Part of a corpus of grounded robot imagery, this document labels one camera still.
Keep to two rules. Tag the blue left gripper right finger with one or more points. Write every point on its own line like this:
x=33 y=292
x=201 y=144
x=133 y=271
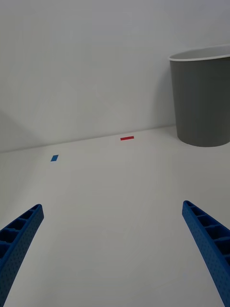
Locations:
x=210 y=242

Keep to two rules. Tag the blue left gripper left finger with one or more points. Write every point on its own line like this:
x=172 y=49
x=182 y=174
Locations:
x=19 y=242

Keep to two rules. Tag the grey plastic waste bin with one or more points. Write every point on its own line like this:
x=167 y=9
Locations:
x=203 y=100

